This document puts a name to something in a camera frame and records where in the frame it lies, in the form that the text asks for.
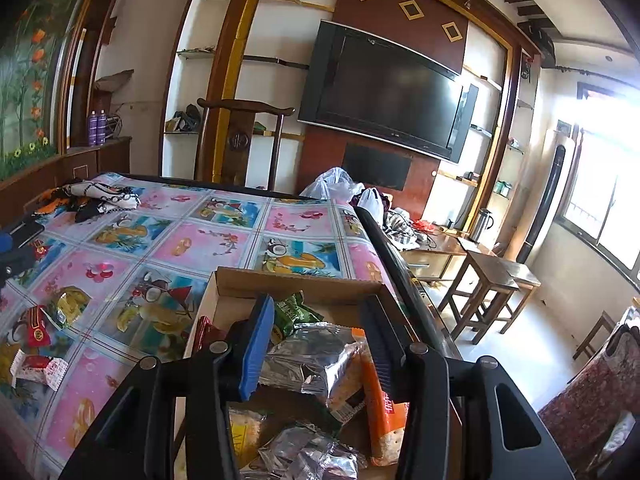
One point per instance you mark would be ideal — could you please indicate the purple bottle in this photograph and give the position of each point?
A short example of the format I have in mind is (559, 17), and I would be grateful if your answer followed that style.
(93, 127)
(102, 126)

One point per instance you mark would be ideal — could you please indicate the black cabinet panel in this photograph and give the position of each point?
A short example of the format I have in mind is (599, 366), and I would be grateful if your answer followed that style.
(377, 165)

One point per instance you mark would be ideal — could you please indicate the chair with floral cushion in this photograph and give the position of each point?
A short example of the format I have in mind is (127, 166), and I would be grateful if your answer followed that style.
(590, 395)

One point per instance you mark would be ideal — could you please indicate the yellow green snack packet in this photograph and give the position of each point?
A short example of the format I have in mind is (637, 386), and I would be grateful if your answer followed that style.
(70, 305)

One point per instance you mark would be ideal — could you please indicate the red and white snack packet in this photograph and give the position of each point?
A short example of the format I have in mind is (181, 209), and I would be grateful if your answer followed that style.
(37, 370)

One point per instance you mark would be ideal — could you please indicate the shelf clutter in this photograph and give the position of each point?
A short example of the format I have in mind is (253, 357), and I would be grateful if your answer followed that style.
(182, 120)

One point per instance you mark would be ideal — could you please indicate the small white plastic bag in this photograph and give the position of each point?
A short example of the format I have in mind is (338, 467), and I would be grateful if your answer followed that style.
(371, 205)

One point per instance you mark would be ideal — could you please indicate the black television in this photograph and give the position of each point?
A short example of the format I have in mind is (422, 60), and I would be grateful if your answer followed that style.
(385, 90)

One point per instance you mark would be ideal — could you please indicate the window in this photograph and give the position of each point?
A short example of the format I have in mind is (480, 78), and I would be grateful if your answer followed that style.
(605, 195)

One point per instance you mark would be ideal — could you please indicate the red snack packet gold emblem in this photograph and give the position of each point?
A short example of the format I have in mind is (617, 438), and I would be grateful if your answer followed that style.
(37, 327)

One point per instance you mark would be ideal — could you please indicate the wooden stool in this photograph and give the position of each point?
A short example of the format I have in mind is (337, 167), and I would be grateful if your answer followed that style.
(525, 275)
(487, 267)

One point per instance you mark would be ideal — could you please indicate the orange cracker packet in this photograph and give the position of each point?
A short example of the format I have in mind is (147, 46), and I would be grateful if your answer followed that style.
(387, 430)

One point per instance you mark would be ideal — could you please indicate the white patterned cloth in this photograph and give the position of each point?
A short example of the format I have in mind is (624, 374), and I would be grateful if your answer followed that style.
(107, 195)

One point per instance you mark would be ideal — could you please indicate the orange black cloth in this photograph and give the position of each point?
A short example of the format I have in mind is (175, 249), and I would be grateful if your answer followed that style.
(52, 205)

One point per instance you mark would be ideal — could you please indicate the cardboard box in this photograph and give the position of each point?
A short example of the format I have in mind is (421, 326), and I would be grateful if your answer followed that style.
(300, 282)

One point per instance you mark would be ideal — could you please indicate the floral wall poster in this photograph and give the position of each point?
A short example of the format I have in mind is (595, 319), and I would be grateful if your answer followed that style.
(35, 70)

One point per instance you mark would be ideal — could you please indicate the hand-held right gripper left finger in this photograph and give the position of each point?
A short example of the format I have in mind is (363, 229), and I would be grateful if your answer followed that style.
(255, 355)

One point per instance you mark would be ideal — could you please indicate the silver foil snack packet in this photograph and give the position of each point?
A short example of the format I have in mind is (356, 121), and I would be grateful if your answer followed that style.
(305, 452)
(305, 360)

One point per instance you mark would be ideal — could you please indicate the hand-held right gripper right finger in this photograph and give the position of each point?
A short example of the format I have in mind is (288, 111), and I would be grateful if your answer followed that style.
(382, 360)

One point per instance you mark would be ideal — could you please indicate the low wooden table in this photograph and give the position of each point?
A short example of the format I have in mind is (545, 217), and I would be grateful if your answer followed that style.
(440, 255)

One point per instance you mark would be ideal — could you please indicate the small green box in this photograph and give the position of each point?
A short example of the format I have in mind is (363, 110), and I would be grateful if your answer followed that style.
(502, 187)

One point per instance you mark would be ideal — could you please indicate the wooden cabinet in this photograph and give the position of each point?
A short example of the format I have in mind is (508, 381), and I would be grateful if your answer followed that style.
(100, 160)

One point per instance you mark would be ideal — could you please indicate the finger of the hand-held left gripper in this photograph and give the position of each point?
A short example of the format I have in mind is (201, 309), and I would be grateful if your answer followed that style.
(4, 242)
(17, 260)

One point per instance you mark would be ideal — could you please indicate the wooden chair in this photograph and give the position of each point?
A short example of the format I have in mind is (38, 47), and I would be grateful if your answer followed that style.
(237, 140)

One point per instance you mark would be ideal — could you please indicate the white floor air conditioner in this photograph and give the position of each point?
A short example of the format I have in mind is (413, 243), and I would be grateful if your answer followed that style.
(550, 195)

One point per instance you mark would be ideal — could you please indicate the steel kettle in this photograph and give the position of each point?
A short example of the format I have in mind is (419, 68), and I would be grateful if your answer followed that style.
(482, 225)

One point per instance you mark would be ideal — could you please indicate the cracker packet with yellow label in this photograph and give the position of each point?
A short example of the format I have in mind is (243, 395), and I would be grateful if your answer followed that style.
(245, 435)

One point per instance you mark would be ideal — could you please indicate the black smartphone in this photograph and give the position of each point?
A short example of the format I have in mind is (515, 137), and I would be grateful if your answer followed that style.
(27, 232)

